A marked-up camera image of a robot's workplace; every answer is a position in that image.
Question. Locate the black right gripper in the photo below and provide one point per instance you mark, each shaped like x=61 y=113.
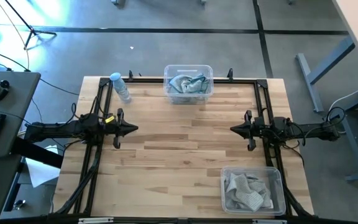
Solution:
x=250 y=130

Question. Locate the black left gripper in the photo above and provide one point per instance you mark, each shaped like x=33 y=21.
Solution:
x=120 y=129

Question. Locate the grey waffle microfiber towel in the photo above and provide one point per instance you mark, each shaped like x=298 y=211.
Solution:
x=244 y=194
x=229 y=199
x=261 y=189

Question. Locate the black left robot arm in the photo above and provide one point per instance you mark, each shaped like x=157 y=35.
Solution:
x=57 y=128

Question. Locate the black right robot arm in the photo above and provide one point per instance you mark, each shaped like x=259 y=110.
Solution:
x=309 y=129

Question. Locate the yellow tape tag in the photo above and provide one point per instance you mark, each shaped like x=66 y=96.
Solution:
x=110 y=119

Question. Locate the light blue spray bottle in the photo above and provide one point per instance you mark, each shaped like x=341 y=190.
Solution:
x=121 y=88

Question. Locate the clear plastic bin with label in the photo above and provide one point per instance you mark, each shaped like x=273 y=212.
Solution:
x=187 y=101

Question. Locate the black desk crossbar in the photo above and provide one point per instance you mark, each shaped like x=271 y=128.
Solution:
x=39 y=154

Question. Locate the white label strip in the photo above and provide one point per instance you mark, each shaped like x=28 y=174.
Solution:
x=269 y=221
x=95 y=220

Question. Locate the white paper sheet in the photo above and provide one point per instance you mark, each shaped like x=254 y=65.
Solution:
x=40 y=172

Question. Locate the grey side desk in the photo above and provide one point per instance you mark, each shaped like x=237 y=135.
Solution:
x=17 y=93

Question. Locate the black tripod stand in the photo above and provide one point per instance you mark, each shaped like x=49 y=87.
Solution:
x=31 y=31

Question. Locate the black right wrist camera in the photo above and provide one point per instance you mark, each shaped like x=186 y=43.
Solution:
x=259 y=122

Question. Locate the black frame clamp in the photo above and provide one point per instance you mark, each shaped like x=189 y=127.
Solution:
x=131 y=76
x=230 y=74

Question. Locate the black aluminium table frame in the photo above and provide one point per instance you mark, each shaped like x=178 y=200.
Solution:
x=154 y=80

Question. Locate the blue-grey table leg frame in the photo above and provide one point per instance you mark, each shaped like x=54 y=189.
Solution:
x=309 y=81

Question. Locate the blue-grey metal desk frame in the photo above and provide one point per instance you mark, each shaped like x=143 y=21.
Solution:
x=356 y=149

